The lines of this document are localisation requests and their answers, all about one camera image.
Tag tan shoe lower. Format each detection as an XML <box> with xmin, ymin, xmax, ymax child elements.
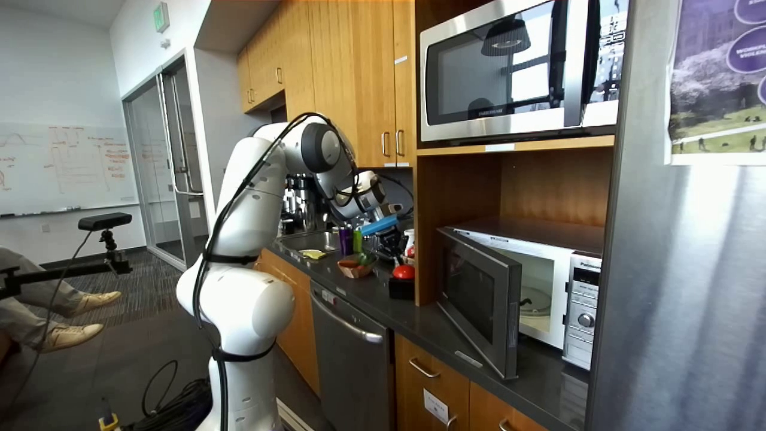
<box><xmin>40</xmin><ymin>324</ymin><xmax>102</xmax><ymax>353</ymax></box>

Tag black padded stand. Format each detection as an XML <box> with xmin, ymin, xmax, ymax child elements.
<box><xmin>0</xmin><ymin>212</ymin><xmax>132</xmax><ymax>300</ymax></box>

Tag tan shoe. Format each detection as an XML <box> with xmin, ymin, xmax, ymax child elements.
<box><xmin>40</xmin><ymin>324</ymin><xmax>102</xmax><ymax>353</ymax></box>
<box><xmin>74</xmin><ymin>291</ymin><xmax>123</xmax><ymax>315</ymax></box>

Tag poster on refrigerator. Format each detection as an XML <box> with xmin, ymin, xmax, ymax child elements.
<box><xmin>668</xmin><ymin>0</ymin><xmax>766</xmax><ymax>165</ymax></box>

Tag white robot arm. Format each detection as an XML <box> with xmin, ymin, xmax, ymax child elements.
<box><xmin>174</xmin><ymin>112</ymin><xmax>398</xmax><ymax>431</ymax></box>

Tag upper stainless microwave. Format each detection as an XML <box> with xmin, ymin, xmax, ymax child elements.
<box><xmin>419</xmin><ymin>0</ymin><xmax>630</xmax><ymax>145</ymax></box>

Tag tan shoe upper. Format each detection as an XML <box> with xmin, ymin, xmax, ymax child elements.
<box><xmin>74</xmin><ymin>291</ymin><xmax>123</xmax><ymax>315</ymax></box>

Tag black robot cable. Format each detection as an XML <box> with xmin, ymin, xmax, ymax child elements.
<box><xmin>138</xmin><ymin>110</ymin><xmax>320</xmax><ymax>431</ymax></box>

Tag stainless dishwasher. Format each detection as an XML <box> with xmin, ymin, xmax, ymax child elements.
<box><xmin>312</xmin><ymin>285</ymin><xmax>396</xmax><ymax>431</ymax></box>

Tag white open microwave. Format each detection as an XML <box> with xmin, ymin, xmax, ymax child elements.
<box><xmin>437</xmin><ymin>222</ymin><xmax>603</xmax><ymax>380</ymax></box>

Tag yellow sponge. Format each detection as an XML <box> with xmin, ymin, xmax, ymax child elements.
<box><xmin>301</xmin><ymin>249</ymin><xmax>326</xmax><ymax>261</ymax></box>

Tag upper wooden cabinets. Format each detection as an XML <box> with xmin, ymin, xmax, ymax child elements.
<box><xmin>236</xmin><ymin>0</ymin><xmax>416</xmax><ymax>167</ymax></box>

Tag lower wooden cabinets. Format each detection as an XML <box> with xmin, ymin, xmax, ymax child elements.
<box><xmin>257</xmin><ymin>252</ymin><xmax>546</xmax><ymax>431</ymax></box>

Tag brown small bowl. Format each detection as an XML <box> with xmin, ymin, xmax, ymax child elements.
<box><xmin>337</xmin><ymin>257</ymin><xmax>370</xmax><ymax>281</ymax></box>

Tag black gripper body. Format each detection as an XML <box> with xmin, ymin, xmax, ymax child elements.
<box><xmin>361</xmin><ymin>215</ymin><xmax>406</xmax><ymax>261</ymax></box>

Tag wooden cabinets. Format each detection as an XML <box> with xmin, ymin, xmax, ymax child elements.
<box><xmin>257</xmin><ymin>252</ymin><xmax>546</xmax><ymax>431</ymax></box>
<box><xmin>236</xmin><ymin>0</ymin><xmax>416</xmax><ymax>167</ymax></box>

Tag wall whiteboard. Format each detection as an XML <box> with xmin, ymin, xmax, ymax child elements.
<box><xmin>0</xmin><ymin>123</ymin><xmax>137</xmax><ymax>215</ymax></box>

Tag glass door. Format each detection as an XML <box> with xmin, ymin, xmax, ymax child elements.
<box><xmin>123</xmin><ymin>61</ymin><xmax>208</xmax><ymax>269</ymax></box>

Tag coffee machine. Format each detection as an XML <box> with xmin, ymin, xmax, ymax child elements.
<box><xmin>279</xmin><ymin>175</ymin><xmax>326</xmax><ymax>234</ymax></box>

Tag stainless refrigerator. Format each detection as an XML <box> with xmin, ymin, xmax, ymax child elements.
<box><xmin>586</xmin><ymin>0</ymin><xmax>766</xmax><ymax>431</ymax></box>

